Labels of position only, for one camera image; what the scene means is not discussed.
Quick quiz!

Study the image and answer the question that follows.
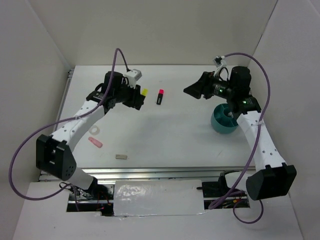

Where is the teal round divided organizer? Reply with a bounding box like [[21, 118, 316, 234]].
[[210, 103, 239, 134]]

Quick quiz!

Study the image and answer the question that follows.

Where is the white tape roll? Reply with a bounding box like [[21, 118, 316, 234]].
[[89, 125, 100, 136]]

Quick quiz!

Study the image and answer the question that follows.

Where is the aluminium front rail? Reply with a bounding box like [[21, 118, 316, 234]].
[[83, 166, 244, 181]]

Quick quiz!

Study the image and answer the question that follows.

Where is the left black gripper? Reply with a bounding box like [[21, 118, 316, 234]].
[[114, 81, 144, 109]]

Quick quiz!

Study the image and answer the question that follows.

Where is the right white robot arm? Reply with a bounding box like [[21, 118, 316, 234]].
[[183, 66, 297, 201]]

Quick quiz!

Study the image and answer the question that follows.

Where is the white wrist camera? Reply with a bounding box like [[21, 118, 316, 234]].
[[213, 55, 229, 77], [124, 69, 142, 86]]

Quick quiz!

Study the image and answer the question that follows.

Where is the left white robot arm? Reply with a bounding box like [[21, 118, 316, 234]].
[[36, 69, 145, 200]]

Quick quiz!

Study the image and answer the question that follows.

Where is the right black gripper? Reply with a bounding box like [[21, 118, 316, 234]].
[[183, 71, 235, 100]]

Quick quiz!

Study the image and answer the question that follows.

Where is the pink black highlighter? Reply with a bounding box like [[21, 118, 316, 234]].
[[156, 89, 164, 105]]

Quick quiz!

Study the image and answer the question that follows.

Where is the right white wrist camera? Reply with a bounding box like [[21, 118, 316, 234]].
[[213, 55, 229, 77]]

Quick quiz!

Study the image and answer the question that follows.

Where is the pink eraser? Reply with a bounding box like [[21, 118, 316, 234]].
[[88, 136, 103, 148]]

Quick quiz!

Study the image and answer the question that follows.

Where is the grey rectangular eraser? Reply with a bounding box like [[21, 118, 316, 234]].
[[115, 154, 128, 160]]

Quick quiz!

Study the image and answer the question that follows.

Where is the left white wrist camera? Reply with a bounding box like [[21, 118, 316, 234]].
[[124, 69, 142, 86]]

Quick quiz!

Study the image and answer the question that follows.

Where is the yellow black highlighter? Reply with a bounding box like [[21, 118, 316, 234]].
[[141, 88, 148, 97]]

